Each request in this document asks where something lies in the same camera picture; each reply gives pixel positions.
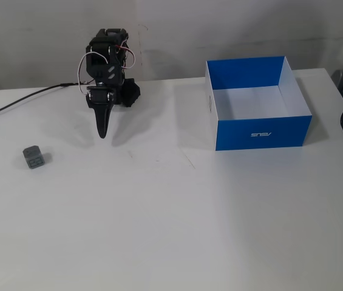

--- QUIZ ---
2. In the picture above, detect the gray block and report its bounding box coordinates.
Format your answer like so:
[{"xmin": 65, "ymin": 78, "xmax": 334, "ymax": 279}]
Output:
[{"xmin": 22, "ymin": 145, "xmax": 46, "ymax": 171}]

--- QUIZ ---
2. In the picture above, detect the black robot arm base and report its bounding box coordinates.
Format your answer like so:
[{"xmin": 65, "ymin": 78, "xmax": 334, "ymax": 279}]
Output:
[{"xmin": 121, "ymin": 78, "xmax": 141, "ymax": 108}]

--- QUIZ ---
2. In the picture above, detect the red servo wire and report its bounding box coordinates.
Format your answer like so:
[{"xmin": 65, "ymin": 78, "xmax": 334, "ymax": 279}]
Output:
[{"xmin": 115, "ymin": 44, "xmax": 136, "ymax": 70}]

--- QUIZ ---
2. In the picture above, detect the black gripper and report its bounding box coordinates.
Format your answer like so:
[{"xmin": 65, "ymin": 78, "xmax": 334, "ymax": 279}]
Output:
[{"xmin": 86, "ymin": 85, "xmax": 118, "ymax": 139}]

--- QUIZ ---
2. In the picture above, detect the white servo wire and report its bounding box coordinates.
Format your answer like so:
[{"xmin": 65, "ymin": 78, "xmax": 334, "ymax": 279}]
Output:
[{"xmin": 77, "ymin": 52, "xmax": 111, "ymax": 95}]

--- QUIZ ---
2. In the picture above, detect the black power cable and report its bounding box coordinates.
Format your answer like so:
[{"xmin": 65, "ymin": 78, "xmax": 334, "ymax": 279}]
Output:
[{"xmin": 0, "ymin": 82, "xmax": 80, "ymax": 122}]

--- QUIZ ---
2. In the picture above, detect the blue and white box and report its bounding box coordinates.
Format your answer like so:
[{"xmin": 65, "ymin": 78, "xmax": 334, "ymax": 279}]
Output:
[{"xmin": 205, "ymin": 56, "xmax": 313, "ymax": 152}]

